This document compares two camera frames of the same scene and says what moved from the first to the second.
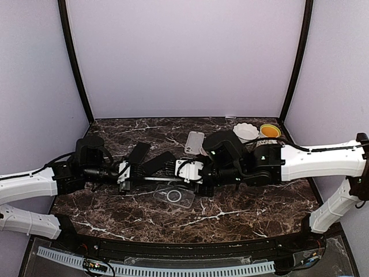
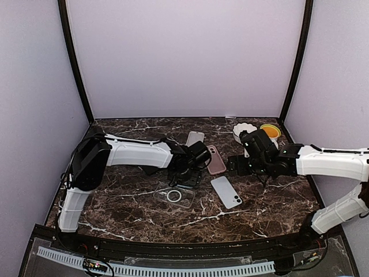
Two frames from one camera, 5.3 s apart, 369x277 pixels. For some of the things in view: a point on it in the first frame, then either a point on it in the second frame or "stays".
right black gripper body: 207,192 -> 243,169
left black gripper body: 124,186 -> 185,178
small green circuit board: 94,265 stays
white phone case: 194,142 stays
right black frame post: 300,57 stays
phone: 163,179 -> 226,193
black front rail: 191,250 stays
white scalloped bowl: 245,132 stays
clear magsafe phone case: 174,195 stays
